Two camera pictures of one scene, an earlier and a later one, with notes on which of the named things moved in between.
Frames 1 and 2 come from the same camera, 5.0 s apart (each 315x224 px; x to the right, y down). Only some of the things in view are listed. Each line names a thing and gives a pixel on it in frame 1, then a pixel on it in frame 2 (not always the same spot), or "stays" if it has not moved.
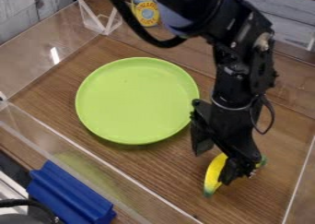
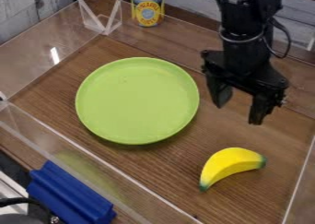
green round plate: x=134 y=100 stays
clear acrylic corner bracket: x=102 y=24 stays
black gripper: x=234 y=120 -> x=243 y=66
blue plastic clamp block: x=74 y=202 stays
